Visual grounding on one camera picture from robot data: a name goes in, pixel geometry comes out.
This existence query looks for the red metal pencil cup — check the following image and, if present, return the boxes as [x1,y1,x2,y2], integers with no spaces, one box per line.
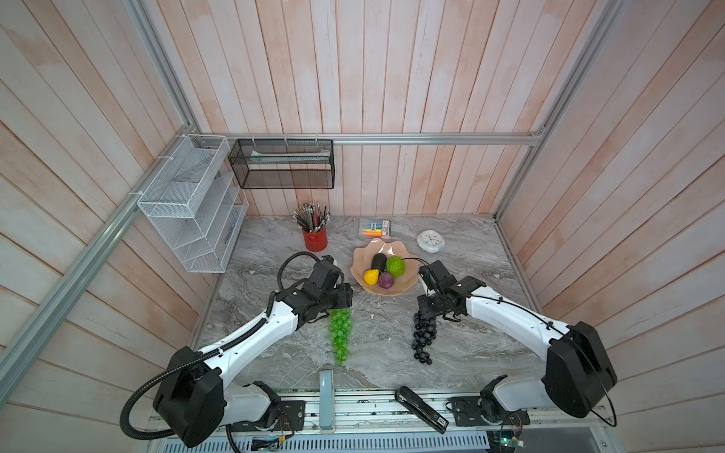
[302,228,329,253]

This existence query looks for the aluminium frame rail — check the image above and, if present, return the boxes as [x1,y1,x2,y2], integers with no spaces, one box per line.
[224,132,544,146]

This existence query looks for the pink wavy fruit bowl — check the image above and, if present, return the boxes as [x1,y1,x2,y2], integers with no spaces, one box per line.
[350,238,421,296]

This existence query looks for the dark fake avocado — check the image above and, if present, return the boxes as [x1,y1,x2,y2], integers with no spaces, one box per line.
[370,253,388,273]

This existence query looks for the black stapler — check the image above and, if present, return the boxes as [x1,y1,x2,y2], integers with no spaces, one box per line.
[395,386,449,434]

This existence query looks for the black mesh wall basket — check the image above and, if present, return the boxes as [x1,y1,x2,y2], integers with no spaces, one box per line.
[228,138,336,190]

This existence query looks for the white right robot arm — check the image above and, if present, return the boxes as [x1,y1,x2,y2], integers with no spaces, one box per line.
[417,260,617,425]

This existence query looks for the white mesh wall shelf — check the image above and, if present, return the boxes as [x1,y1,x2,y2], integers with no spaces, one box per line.
[138,134,248,274]

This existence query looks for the purple fake fig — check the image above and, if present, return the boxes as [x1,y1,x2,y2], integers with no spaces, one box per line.
[378,272,395,290]

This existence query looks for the yellow fake lemon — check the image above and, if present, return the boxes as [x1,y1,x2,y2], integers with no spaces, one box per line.
[364,269,381,287]

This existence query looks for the pack of colour highlighters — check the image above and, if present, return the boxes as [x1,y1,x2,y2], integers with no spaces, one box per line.
[359,219,392,239]

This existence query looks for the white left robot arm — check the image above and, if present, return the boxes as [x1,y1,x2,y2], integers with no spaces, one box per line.
[119,253,353,447]

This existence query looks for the green fake grape bunch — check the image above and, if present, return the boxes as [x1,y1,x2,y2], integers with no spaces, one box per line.
[329,309,352,366]

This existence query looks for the green bumpy fake fruit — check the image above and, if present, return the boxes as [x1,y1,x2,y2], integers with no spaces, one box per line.
[385,256,406,279]

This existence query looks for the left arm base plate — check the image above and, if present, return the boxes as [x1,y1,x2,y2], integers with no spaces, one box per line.
[273,399,306,433]

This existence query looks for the bundle of pencils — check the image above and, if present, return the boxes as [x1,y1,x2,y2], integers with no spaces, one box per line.
[293,202,330,233]

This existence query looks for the white blue alarm clock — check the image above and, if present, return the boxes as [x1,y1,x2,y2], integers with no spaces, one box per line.
[416,230,446,254]

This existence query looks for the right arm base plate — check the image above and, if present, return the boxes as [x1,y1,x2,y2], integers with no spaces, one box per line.
[445,396,531,427]

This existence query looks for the grey blue bar tool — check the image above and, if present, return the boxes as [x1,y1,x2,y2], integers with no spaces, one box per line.
[318,369,335,434]

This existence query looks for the black fake grape bunch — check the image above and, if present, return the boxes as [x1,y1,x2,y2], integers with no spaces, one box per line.
[411,313,437,365]

